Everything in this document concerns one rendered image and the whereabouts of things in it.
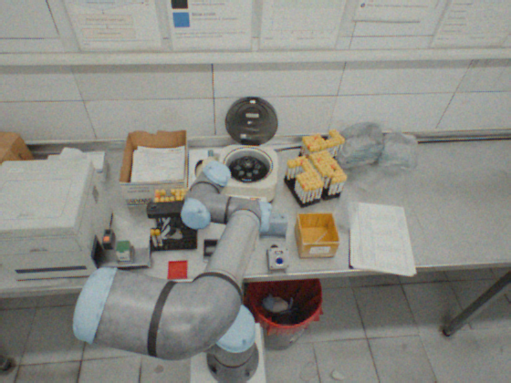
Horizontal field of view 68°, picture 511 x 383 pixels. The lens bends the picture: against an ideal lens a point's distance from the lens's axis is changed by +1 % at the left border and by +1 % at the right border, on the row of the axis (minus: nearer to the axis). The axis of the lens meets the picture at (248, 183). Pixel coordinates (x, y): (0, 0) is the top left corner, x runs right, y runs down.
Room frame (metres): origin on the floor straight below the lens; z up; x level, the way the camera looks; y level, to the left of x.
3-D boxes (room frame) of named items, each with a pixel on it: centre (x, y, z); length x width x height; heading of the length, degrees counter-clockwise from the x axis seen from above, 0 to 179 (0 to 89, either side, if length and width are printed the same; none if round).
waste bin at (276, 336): (0.80, -0.19, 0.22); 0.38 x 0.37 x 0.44; 97
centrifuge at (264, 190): (1.03, 0.01, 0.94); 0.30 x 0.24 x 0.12; 178
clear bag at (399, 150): (1.26, -0.66, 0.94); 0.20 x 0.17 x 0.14; 72
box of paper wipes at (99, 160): (1.06, 0.72, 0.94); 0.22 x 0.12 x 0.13; 101
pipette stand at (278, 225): (0.81, -0.10, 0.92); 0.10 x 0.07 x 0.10; 92
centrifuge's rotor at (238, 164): (1.05, 0.01, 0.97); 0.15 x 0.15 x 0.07
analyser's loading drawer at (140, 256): (0.64, 0.43, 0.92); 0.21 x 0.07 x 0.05; 97
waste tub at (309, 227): (0.77, -0.26, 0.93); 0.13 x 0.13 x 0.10; 6
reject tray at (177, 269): (0.63, 0.23, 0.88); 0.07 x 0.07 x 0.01; 7
